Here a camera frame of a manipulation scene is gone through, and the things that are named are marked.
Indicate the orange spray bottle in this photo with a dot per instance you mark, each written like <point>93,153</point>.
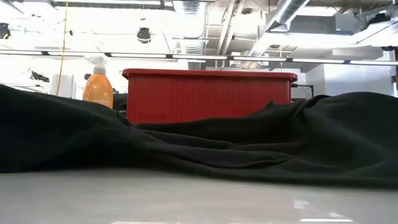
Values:
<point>98,90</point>

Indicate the black framed board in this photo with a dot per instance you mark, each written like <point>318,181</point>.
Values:
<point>303,85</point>

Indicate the long ceiling light strip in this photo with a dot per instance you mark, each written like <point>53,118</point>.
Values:
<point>199,57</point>

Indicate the red plastic laundry basket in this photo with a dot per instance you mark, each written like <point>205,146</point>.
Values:
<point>208,96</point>

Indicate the black garment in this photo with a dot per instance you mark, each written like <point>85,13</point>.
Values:
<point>217,149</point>

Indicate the silver ventilation duct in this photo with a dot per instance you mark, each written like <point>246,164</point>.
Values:
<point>280,18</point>

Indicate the black ceiling dome camera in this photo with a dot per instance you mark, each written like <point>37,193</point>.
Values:
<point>143,35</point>
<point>4,30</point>

